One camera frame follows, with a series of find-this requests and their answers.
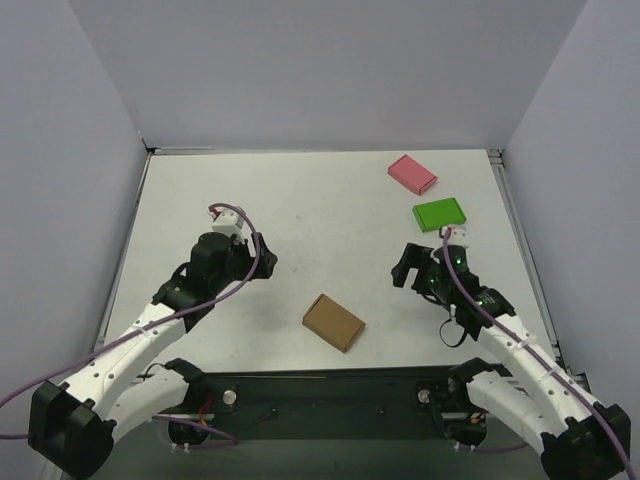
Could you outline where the purple cable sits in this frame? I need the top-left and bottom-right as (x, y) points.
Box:
(442, 227), (636, 480)
(0, 202), (261, 449)

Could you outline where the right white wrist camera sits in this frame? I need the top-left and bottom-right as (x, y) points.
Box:
(439, 225), (470, 248)

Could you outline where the brown cardboard paper box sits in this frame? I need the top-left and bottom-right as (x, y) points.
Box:
(302, 294), (366, 353)

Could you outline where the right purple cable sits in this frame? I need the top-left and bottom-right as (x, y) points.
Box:
(442, 227), (636, 480)

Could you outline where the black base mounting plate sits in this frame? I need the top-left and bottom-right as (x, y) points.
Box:
(144, 367), (506, 441)

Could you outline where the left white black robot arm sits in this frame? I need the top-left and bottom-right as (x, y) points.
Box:
(27, 232), (277, 479)

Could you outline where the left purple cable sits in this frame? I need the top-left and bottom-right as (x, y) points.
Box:
(0, 202), (261, 449)

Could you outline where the green paper box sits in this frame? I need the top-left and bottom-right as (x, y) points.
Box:
(412, 197), (467, 233)

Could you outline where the pink paper box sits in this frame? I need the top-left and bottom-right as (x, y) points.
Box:
(387, 154), (438, 195)

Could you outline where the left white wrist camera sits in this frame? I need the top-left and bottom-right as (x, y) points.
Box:
(209, 207), (244, 244)

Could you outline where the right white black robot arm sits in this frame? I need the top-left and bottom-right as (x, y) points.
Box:
(391, 243), (636, 479)

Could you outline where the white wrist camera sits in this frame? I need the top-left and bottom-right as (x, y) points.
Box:
(209, 207), (244, 244)
(439, 225), (470, 248)

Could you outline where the aluminium table frame rail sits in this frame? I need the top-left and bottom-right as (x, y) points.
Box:
(59, 148), (599, 421)

